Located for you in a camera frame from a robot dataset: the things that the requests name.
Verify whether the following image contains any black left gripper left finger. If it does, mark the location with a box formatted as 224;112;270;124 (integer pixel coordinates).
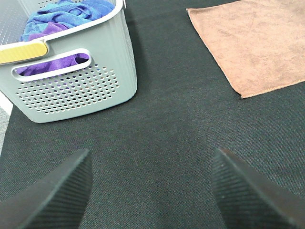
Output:
0;149;92;229

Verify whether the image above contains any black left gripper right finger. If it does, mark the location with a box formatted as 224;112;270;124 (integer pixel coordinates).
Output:
212;149;305;229

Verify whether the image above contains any grey perforated laundry basket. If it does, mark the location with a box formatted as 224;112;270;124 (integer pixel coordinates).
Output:
0;0;137;123

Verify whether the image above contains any brown microfibre towel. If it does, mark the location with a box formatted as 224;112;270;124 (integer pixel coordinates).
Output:
187;0;305;98

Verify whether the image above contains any blue towel in basket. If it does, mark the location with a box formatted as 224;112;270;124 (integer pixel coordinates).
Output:
20;0;115;42

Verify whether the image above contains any purple towel in basket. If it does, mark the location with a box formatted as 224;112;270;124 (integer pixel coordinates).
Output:
16;22;89;76

